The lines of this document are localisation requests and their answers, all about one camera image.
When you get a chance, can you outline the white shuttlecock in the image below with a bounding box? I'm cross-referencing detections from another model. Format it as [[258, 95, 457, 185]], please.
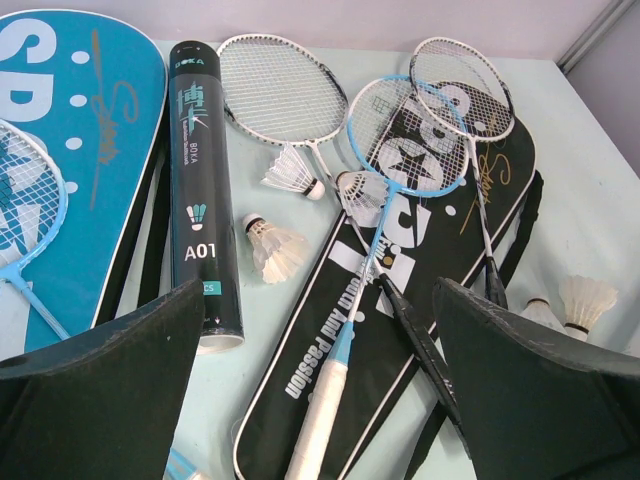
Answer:
[[336, 171, 388, 227], [260, 143, 325, 201], [559, 275, 618, 341]]

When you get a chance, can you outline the blue racket bag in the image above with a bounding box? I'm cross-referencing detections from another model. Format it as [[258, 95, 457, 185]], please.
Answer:
[[1, 9, 167, 335]]

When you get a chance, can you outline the aluminium frame post right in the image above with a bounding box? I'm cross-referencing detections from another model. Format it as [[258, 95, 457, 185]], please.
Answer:
[[556, 0, 639, 75]]

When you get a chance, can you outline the white shuttlecock table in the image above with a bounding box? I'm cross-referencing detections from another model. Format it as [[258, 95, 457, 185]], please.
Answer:
[[520, 298, 566, 333], [242, 213, 310, 284]]

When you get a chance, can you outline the black racket bag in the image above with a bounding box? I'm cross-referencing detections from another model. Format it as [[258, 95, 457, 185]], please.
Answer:
[[232, 82, 545, 480]]

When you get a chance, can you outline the white racket left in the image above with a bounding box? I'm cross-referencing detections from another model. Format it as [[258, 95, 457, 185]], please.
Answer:
[[215, 33, 464, 426]]

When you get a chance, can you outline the white shuttlecock right table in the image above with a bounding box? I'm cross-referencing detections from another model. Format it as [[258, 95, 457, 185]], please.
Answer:
[[520, 298, 566, 333]]

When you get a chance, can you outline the black shuttlecock tube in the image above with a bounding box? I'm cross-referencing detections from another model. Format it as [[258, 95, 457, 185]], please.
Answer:
[[168, 40, 244, 354]]

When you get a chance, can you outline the white shuttlecock centre table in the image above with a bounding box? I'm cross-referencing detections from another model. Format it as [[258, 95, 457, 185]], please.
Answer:
[[242, 213, 310, 284]]

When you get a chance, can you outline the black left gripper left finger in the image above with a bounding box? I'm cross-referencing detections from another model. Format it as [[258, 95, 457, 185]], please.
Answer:
[[1, 279, 205, 479]]

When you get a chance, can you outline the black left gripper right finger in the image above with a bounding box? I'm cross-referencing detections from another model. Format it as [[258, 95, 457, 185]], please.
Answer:
[[433, 277, 639, 479]]

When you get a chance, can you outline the white racket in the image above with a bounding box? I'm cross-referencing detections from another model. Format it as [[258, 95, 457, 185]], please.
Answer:
[[215, 33, 464, 426], [409, 37, 515, 309]]

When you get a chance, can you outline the blue racket on black bag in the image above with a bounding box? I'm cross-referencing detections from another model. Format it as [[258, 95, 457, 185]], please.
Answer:
[[285, 75, 469, 479]]

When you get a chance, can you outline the white racket right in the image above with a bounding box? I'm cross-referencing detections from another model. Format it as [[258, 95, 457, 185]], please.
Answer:
[[409, 37, 515, 309]]

